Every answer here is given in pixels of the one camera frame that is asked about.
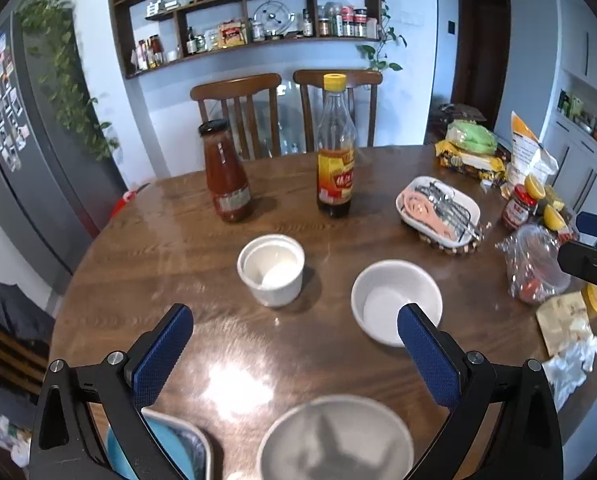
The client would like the blue plate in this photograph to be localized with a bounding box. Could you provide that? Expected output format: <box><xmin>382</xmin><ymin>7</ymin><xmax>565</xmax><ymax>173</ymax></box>
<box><xmin>105</xmin><ymin>415</ymin><xmax>195</xmax><ymax>479</ymax></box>

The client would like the large white bowl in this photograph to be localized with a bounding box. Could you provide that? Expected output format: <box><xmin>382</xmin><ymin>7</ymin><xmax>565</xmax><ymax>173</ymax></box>
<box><xmin>257</xmin><ymin>394</ymin><xmax>415</xmax><ymax>479</ymax></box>

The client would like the small white shallow bowl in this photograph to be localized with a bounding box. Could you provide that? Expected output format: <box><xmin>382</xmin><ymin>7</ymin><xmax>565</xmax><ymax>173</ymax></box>
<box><xmin>351</xmin><ymin>259</ymin><xmax>443</xmax><ymax>348</ymax></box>

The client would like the white ramekin cup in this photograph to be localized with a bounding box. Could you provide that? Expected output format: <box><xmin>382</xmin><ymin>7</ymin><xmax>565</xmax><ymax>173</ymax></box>
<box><xmin>236</xmin><ymin>234</ymin><xmax>305</xmax><ymax>309</ymax></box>

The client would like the beige paper packet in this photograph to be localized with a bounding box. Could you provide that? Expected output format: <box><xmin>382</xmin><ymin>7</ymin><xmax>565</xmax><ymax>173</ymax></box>
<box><xmin>536</xmin><ymin>292</ymin><xmax>593</xmax><ymax>358</ymax></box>

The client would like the clear plastic bag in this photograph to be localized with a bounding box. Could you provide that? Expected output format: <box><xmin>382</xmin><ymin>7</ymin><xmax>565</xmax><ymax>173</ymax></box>
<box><xmin>495</xmin><ymin>223</ymin><xmax>571</xmax><ymax>306</ymax></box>

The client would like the crumpled white tissue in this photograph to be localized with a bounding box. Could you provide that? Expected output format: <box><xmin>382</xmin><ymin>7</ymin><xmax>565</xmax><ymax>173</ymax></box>
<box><xmin>543</xmin><ymin>318</ymin><xmax>597</xmax><ymax>412</ymax></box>

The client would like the red chili sauce jar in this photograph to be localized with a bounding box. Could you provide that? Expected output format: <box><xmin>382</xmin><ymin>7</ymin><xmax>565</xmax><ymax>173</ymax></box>
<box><xmin>501</xmin><ymin>184</ymin><xmax>537</xmax><ymax>231</ymax></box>

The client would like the white orange paper bag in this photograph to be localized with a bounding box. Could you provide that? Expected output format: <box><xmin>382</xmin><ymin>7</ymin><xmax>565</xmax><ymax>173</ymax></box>
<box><xmin>506</xmin><ymin>112</ymin><xmax>559</xmax><ymax>185</ymax></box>

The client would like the wooden chair with jacket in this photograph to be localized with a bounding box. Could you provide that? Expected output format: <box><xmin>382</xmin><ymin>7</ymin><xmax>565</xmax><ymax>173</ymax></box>
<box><xmin>0</xmin><ymin>318</ymin><xmax>52</xmax><ymax>401</ymax></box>

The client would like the yellow black snack bag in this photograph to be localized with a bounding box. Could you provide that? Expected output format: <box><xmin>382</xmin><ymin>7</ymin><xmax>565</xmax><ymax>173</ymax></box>
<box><xmin>434</xmin><ymin>140</ymin><xmax>506</xmax><ymax>185</ymax></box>

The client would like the wooden bead trivet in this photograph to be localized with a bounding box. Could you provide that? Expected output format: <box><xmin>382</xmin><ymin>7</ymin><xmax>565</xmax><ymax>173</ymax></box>
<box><xmin>419</xmin><ymin>234</ymin><xmax>480</xmax><ymax>257</ymax></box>

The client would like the grey jacket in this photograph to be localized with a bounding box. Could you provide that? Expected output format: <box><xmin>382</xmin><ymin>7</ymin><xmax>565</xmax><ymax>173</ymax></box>
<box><xmin>0</xmin><ymin>283</ymin><xmax>54</xmax><ymax>344</ymax></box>

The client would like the green snack bag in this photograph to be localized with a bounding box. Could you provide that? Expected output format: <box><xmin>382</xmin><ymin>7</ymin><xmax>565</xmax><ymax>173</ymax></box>
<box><xmin>445</xmin><ymin>120</ymin><xmax>498</xmax><ymax>156</ymax></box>

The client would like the white oval dish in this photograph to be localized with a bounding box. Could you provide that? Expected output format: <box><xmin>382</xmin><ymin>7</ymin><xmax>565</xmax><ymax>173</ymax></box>
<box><xmin>395</xmin><ymin>176</ymin><xmax>484</xmax><ymax>249</ymax></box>

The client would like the pink silicone utensil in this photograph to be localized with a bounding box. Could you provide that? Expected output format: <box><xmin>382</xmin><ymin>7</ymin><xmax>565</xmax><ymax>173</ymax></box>
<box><xmin>401</xmin><ymin>190</ymin><xmax>457</xmax><ymax>240</ymax></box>

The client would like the grey refrigerator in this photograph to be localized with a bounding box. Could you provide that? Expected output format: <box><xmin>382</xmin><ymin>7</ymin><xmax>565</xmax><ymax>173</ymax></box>
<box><xmin>0</xmin><ymin>13</ymin><xmax>127</xmax><ymax>294</ymax></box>

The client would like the red sauce glass bottle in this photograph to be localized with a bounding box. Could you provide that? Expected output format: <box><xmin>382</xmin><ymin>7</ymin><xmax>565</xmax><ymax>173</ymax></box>
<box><xmin>199</xmin><ymin>119</ymin><xmax>252</xmax><ymax>222</ymax></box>

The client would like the dark vinegar bottle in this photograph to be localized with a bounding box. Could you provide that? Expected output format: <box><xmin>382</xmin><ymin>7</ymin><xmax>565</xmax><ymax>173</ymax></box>
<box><xmin>316</xmin><ymin>73</ymin><xmax>356</xmax><ymax>218</ymax></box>

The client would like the trailing ivy plant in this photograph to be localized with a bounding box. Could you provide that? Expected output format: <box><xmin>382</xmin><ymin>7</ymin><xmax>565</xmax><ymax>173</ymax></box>
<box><xmin>357</xmin><ymin>0</ymin><xmax>408</xmax><ymax>73</ymax></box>

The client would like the right wooden chair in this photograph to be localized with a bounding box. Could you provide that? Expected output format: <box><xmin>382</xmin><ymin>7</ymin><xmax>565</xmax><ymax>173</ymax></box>
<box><xmin>292</xmin><ymin>68</ymin><xmax>385</xmax><ymax>153</ymax></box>

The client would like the left wooden chair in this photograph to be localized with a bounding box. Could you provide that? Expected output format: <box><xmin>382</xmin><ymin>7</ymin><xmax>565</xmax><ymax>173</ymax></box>
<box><xmin>190</xmin><ymin>73</ymin><xmax>281</xmax><ymax>159</ymax></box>

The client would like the hanging green vine plant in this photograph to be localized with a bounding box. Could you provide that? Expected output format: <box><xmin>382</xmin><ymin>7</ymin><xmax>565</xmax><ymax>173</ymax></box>
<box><xmin>15</xmin><ymin>0</ymin><xmax>120</xmax><ymax>160</ymax></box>

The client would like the dark wooden wall shelf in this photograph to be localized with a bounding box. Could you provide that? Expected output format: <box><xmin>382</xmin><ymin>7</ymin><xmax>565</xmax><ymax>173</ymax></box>
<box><xmin>105</xmin><ymin>0</ymin><xmax>385</xmax><ymax>80</ymax></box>

